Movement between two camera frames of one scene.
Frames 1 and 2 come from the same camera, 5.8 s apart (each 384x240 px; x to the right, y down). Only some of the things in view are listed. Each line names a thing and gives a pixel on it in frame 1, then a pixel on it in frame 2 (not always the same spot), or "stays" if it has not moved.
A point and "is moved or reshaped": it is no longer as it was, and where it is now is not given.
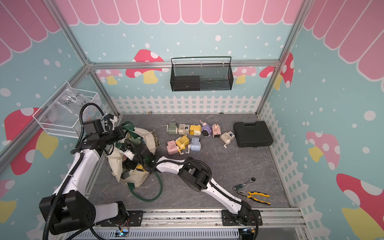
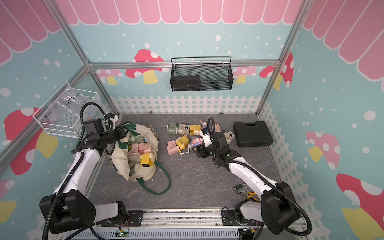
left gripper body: [114, 135] stays
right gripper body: [131, 164] → [206, 151]
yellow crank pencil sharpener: [181, 142] stays
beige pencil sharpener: [184, 129] stays
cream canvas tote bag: [146, 186] is moved or reshaped
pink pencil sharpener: [216, 130] stays
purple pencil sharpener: [206, 130] → [205, 125]
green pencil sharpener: [172, 128] stays
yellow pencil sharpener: [195, 130] stays
